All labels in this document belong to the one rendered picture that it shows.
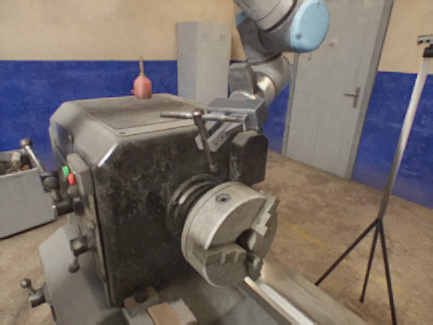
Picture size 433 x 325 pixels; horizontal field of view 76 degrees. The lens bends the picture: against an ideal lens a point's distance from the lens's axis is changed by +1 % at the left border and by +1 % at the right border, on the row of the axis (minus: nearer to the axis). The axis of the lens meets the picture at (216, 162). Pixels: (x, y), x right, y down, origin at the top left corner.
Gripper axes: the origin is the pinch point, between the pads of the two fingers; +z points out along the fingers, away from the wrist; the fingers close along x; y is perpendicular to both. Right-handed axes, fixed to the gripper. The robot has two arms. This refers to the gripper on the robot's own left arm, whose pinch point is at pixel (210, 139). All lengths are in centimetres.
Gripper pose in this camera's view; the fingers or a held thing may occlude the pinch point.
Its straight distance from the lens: 56.6
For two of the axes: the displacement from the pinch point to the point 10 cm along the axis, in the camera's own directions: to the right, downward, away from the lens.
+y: 2.5, 7.8, 5.8
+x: -8.1, -1.6, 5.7
